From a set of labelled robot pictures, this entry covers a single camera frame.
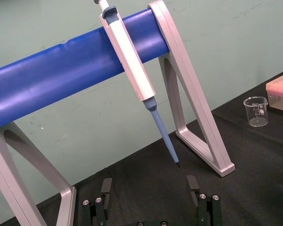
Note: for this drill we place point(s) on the black table cloth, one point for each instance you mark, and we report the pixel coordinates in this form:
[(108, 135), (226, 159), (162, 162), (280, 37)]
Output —
[(238, 188)]

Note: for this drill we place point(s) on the small clear glass beaker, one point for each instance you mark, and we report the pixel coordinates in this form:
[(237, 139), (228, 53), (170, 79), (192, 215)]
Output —
[(257, 110)]

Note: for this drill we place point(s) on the pink pipette tip box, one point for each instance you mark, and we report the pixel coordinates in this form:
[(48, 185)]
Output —
[(280, 94)]

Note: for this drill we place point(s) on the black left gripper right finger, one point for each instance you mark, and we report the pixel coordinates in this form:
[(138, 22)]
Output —
[(206, 207)]

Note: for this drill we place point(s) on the white and blue pipette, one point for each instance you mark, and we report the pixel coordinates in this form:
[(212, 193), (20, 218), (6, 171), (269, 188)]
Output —
[(129, 63)]

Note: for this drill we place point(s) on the blue and grey pipette stand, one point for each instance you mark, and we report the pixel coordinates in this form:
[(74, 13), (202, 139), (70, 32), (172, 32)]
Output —
[(61, 73)]

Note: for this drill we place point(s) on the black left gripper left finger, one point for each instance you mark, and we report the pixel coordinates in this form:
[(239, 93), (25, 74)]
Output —
[(99, 207)]

